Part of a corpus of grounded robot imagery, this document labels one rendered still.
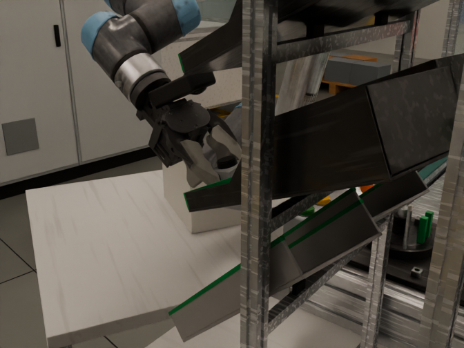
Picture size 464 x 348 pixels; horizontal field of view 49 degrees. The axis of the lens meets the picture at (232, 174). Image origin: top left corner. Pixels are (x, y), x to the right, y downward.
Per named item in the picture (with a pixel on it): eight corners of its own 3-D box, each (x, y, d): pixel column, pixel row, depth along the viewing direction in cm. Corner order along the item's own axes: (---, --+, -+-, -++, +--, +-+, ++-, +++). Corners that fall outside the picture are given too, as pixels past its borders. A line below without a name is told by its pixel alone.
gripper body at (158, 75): (204, 154, 84) (161, 103, 87) (220, 120, 77) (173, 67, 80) (168, 172, 79) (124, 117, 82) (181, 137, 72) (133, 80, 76)
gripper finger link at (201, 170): (213, 207, 76) (187, 159, 80) (226, 186, 71) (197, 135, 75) (195, 213, 74) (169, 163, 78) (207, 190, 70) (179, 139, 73)
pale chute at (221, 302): (182, 343, 68) (168, 312, 69) (253, 303, 76) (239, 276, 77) (302, 279, 47) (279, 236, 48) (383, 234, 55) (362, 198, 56)
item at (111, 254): (26, 199, 149) (25, 190, 148) (294, 157, 182) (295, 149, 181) (48, 351, 89) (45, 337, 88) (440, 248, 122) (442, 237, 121)
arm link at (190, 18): (163, -29, 89) (110, 0, 86) (198, -9, 83) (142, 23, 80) (175, 10, 95) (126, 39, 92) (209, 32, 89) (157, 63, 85)
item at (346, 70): (295, 86, 687) (296, 56, 672) (331, 78, 739) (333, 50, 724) (373, 101, 607) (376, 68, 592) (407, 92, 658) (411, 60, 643)
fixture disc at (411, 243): (348, 244, 96) (349, 234, 95) (379, 217, 106) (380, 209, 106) (422, 268, 88) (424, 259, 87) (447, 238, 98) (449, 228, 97)
